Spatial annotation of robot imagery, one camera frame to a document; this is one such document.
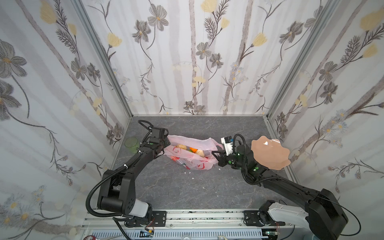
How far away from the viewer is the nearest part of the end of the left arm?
0.64 m

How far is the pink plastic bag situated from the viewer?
0.78 meters

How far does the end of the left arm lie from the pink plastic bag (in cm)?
8
